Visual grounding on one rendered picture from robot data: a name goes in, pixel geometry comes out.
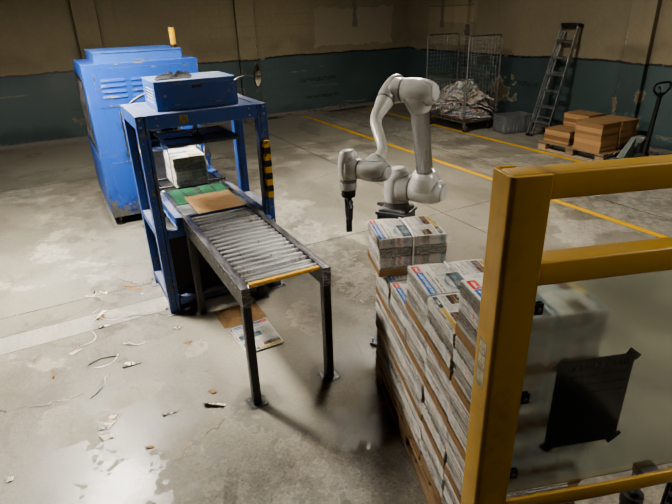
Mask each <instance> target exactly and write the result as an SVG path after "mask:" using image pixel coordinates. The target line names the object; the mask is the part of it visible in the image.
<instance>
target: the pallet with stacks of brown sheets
mask: <svg viewBox="0 0 672 504"><path fill-rule="evenodd" d="M563 121H564V122H563V125H556V126H551V127H545V134H544V139H543V140H539V144H538V149H541V150H545V151H549V152H553V153H557V154H561V155H565V156H569V157H573V158H577V159H581V160H585V161H599V160H607V158H608V157H610V156H616V157H617V155H618V154H619V153H620V151H621V150H622V149H623V148H624V146H625V145H626V144H627V142H628V141H629V140H630V139H631V137H634V136H636V128H637V124H638V123H639V119H637V118H630V117H624V116H618V115H606V116H605V113H598V112H592V111H585V110H575V111H568V112H565V113H564V120H563ZM549 144H551V145H552V146H560V147H564V148H565V152H562V151H558V150H553V149H549ZM577 151H581V152H586V153H590V154H594V155H595V158H594V159H591V158H587V157H582V156H578V155H576V154H577Z"/></svg>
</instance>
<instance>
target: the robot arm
mask: <svg viewBox="0 0 672 504"><path fill-rule="evenodd" d="M439 94H440V90H439V86H438V85H437V83H435V82H434V81H432V80H429V79H426V78H418V77H409V78H404V77H403V76H402V75H401V74H393V75H392V76H390V77H389V78H388V79H387V80H386V81H385V82H384V84H383V85H382V87H381V89H380V90H379V93H378V95H377V98H376V101H375V104H374V107H373V110H372V113H371V117H370V125H371V129H372V132H373V135H374V138H375V141H376V144H377V151H376V152H375V153H373V154H370V155H369V156H368V157H367V158H365V159H360V158H358V155H357V153H356V151H355V150H354V149H343V150H341V151H340V153H339V157H338V174H339V178H340V180H339V181H340V189H341V196H342V197H343V198H345V199H344V202H345V216H346V231H347V232H352V220H353V207H354V206H353V200H352V198H353V197H355V196H356V189H357V179H361V180H364V181H368V182H384V181H385V182H384V200H385V201H378V202H377V205H379V206H382V207H380V208H379V209H378V211H379V212H388V213H394V214H400V215H405V214H406V213H407V212H408V211H409V210H410V209H411V208H414V204H409V201H413V202H417V203H423V204H435V203H439V202H441V201H443V200H444V199H445V197H446V194H447V186H446V184H445V182H444V181H443V180H440V177H439V175H438V173H437V171H436V170H435V169H434V168H433V165H432V150H431V132H430V117H429V111H430V109H431V107H432V105H433V104H434V103H436V102H437V100H438V98H439ZM394 103H405V105H406V107H407V109H408V111H409V112H410V113H411V124H412V135H413V146H414V158H415V169H416V170H415V171H414V172H413V174H410V171H409V170H408V169H407V168H406V167H404V166H393V167H391V166H390V165H389V164H388V163H387V161H386V157H387V153H388V145H387V140H386V137H385V133H384V130H383V127H382V118H383V117H384V115H385V114H386V113H387V112H388V111H389V110H390V108H391V107H392V106H393V105H394Z"/></svg>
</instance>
